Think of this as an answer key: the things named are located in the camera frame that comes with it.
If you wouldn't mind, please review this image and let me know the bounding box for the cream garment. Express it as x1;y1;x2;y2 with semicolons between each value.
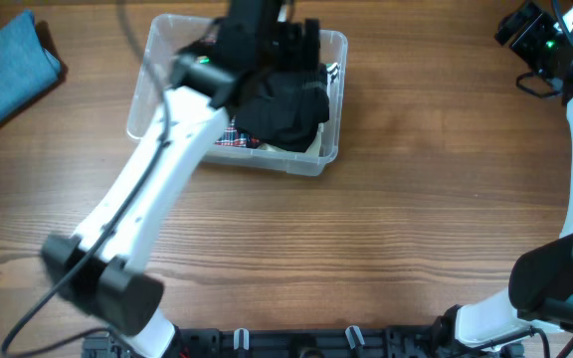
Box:
258;123;325;156

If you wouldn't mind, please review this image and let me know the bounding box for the blue garment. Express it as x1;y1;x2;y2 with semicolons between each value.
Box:
0;10;62;124

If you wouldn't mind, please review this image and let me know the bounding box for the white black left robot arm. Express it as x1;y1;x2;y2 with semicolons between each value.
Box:
41;1;287;357

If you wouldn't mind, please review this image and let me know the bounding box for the white garment with green tag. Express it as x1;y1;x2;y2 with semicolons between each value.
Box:
325;63;341;86

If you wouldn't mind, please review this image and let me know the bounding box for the clear plastic storage container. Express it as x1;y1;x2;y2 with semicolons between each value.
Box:
126;14;348;176

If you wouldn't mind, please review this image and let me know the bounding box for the black garment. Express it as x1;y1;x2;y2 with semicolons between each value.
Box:
234;19;331;154

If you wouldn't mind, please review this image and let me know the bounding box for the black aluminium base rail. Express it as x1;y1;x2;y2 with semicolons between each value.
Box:
81;324;524;358

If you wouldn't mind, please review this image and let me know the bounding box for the red plaid shirt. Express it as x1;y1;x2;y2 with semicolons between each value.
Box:
216;118;263;149

